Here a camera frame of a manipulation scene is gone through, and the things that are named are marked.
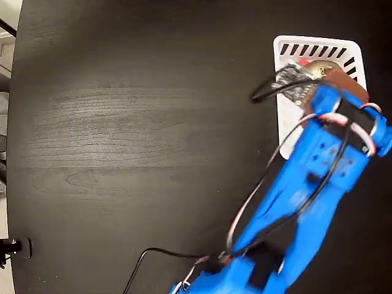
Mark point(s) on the red turtle toy gold shell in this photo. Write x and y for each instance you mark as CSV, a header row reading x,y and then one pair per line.
x,y
318,67

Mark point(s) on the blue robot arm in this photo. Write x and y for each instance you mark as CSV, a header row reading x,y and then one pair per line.
x,y
306,183

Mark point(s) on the white tray with black stripes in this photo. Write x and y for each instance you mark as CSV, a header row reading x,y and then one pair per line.
x,y
288,122

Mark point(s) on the black metal rod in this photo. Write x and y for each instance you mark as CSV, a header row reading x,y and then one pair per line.
x,y
7,27

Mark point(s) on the black table clamp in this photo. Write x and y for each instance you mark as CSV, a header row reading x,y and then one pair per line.
x,y
23,247

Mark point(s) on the bare camera circuit board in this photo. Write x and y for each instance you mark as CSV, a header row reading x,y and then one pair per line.
x,y
295,81

